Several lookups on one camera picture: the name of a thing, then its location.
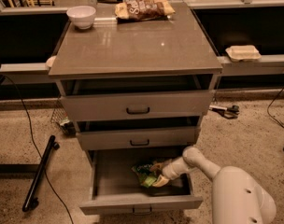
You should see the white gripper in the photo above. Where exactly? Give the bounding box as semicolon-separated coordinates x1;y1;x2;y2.
149;157;192;188

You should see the green rice chip bag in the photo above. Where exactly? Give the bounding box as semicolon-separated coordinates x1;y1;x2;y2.
132;161;162;188

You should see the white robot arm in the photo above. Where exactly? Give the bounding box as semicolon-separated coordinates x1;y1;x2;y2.
150;147;277;224

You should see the grey middle drawer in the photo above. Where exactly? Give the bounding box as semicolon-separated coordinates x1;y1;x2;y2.
77;116;200;150

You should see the grey drawer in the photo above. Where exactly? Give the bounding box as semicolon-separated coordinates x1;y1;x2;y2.
79;147;203;215
61;74;213;121
77;116;200;150

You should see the grey bottom drawer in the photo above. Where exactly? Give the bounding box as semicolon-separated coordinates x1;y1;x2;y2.
79;147;203;215

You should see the grey top drawer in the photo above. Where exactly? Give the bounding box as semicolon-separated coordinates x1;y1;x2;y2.
61;74;213;121

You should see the grey drawer cabinet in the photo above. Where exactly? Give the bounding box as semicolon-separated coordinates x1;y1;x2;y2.
48;2;223;166

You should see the brown chip bag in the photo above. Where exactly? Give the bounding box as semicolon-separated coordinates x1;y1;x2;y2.
115;0;175;21

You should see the white takeout container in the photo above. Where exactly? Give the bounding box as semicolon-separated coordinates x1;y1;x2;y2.
225;45;262;62

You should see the white bowl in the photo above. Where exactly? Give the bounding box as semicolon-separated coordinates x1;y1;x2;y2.
66;6;96;29

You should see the black handled tool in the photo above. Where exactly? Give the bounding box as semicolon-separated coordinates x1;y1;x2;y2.
209;105;239;119

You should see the wire mesh basket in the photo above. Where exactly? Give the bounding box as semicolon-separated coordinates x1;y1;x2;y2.
50;99;76;135

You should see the black cable at right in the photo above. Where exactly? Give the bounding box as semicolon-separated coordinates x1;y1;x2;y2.
266;63;284;133

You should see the black floor cable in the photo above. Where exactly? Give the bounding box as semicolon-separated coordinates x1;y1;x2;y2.
0;73;75;224

